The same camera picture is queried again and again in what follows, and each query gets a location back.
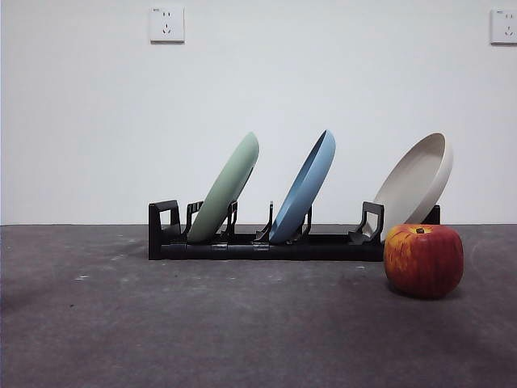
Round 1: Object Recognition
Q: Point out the green plate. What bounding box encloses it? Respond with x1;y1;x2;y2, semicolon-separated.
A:
187;131;260;245

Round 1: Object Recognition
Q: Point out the white wall socket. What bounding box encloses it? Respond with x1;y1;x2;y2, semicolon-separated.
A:
490;8;517;46
149;6;186;44

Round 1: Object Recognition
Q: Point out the blue plate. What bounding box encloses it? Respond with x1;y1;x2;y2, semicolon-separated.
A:
268;129;337;245

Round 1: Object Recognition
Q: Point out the cream plate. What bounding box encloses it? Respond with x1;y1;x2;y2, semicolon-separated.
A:
365;132;455;244

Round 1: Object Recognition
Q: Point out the black plate rack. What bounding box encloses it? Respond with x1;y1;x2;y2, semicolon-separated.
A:
148;199;442;262

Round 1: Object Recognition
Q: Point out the red yellow apple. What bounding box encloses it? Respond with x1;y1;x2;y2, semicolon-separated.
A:
383;223;464;301

